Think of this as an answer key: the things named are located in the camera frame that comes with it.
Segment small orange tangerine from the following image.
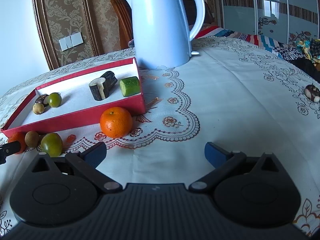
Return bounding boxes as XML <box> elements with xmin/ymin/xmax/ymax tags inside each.
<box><xmin>8</xmin><ymin>132</ymin><xmax>27</xmax><ymax>154</ymax></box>

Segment green lime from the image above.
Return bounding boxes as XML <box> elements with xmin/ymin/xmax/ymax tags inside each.
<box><xmin>41</xmin><ymin>133</ymin><xmax>63</xmax><ymax>157</ymax></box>
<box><xmin>48</xmin><ymin>93</ymin><xmax>62</xmax><ymax>108</ymax></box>

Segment large orange tangerine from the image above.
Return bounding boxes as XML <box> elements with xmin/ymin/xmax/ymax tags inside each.
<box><xmin>100</xmin><ymin>107</ymin><xmax>133</xmax><ymax>139</ymax></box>

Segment dark sugarcane piece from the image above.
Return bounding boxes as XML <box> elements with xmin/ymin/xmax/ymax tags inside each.
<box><xmin>88</xmin><ymin>71</ymin><xmax>118</xmax><ymax>101</ymax></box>

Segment green cucumber piece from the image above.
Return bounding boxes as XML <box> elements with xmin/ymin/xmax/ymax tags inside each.
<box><xmin>119</xmin><ymin>76</ymin><xmax>140</xmax><ymax>97</ymax></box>

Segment red shallow box tray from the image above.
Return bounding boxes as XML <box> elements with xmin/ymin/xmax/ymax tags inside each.
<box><xmin>1</xmin><ymin>57</ymin><xmax>145</xmax><ymax>137</ymax></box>

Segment white embroidered tablecloth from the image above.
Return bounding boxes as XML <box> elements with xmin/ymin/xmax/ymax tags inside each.
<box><xmin>1</xmin><ymin>37</ymin><xmax>319</xmax><ymax>239</ymax></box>

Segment white electric kettle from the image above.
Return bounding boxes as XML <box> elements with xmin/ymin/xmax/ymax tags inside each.
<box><xmin>126</xmin><ymin>0</ymin><xmax>205</xmax><ymax>69</ymax></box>

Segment striped colourful bedding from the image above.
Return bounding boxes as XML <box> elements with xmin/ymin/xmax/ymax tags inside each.
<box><xmin>196</xmin><ymin>24</ymin><xmax>319</xmax><ymax>66</ymax></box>

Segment wooden bed headboard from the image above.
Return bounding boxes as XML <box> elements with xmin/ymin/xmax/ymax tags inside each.
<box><xmin>111</xmin><ymin>0</ymin><xmax>217</xmax><ymax>49</ymax></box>

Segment sliding wardrobe doors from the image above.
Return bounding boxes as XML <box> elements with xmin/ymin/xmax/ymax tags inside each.
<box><xmin>220</xmin><ymin>0</ymin><xmax>319</xmax><ymax>44</ymax></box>

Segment white wall switch panel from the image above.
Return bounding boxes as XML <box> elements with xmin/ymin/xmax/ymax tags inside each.
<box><xmin>59</xmin><ymin>32</ymin><xmax>84</xmax><ymax>51</ymax></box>

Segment gilded wall moulding frame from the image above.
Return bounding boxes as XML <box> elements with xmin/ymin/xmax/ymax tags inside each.
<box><xmin>32</xmin><ymin>0</ymin><xmax>103</xmax><ymax>70</ymax></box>

